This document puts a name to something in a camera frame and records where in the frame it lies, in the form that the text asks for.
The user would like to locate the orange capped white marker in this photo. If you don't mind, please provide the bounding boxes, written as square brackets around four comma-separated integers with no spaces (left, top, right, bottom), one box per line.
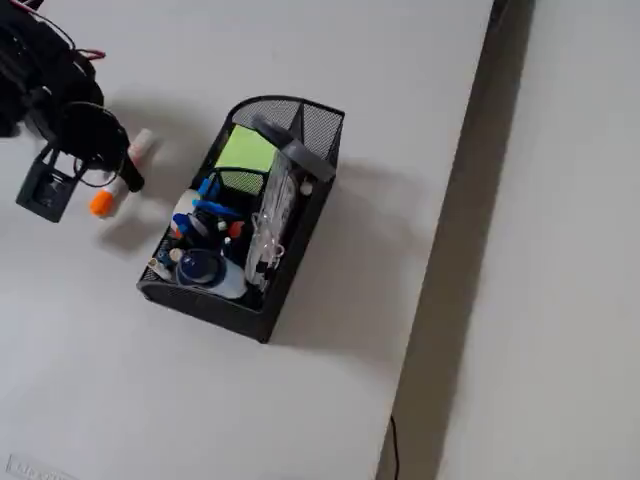
[88,127,155,220]

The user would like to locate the black mesh desk organizer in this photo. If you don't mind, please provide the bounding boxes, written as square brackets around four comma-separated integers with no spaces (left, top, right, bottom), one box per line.
[135,93,346,345]

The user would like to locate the blue plastic clip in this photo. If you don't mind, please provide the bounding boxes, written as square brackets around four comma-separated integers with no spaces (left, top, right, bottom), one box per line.
[193,175,244,219]

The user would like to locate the blue capped white glue bottle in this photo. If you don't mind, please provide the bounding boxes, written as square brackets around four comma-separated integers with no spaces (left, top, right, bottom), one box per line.
[175,248,250,300]

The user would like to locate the green sticky note pad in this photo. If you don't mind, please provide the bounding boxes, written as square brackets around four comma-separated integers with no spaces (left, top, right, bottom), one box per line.
[214,124,279,174]

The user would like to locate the clear plastic package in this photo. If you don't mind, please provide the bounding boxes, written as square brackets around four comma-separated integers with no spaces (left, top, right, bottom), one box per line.
[243,149,302,294]

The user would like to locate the black camera box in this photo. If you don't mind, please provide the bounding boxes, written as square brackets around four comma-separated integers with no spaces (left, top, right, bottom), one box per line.
[14,144,82,225]

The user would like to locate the thin black cable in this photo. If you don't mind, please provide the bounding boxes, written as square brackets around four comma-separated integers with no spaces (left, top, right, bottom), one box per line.
[388,414,401,480]

